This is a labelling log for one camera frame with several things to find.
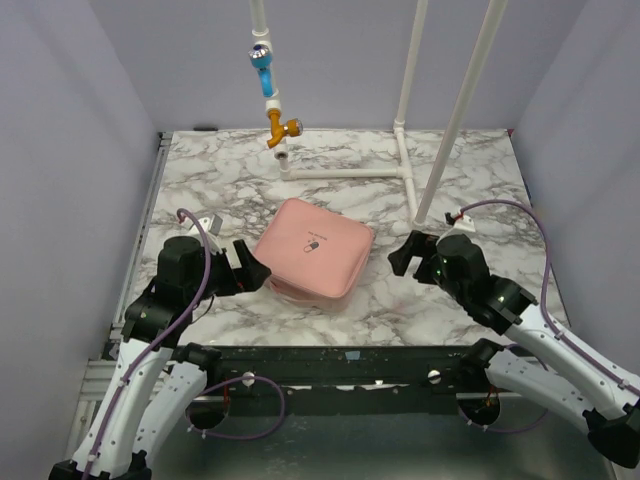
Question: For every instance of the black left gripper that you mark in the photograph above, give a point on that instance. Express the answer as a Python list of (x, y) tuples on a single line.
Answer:
[(246, 278)]

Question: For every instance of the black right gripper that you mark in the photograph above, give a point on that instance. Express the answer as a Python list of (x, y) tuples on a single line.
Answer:
[(420, 258)]

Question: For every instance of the pink medicine kit case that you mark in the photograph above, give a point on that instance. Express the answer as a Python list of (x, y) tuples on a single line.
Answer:
[(316, 256)]

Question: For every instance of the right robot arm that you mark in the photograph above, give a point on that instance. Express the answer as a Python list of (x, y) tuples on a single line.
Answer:
[(578, 383)]

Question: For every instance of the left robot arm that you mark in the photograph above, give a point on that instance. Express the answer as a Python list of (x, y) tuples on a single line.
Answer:
[(155, 380)]

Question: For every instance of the orange brass faucet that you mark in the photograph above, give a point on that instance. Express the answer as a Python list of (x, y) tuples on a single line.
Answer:
[(291, 128)]

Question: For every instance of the white PVC pipe frame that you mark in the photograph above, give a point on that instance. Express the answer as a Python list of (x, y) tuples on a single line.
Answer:
[(418, 206)]

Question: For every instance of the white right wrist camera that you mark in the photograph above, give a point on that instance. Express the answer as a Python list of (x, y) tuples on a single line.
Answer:
[(458, 223)]

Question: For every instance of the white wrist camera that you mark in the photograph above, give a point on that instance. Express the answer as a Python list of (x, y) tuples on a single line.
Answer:
[(458, 223), (211, 225)]

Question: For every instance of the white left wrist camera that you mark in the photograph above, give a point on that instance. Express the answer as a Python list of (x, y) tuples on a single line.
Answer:
[(211, 225)]

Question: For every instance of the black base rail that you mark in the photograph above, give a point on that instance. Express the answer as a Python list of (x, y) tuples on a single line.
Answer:
[(332, 381)]

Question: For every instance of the blue valve handle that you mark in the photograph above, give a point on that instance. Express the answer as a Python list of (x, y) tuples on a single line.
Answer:
[(261, 59)]

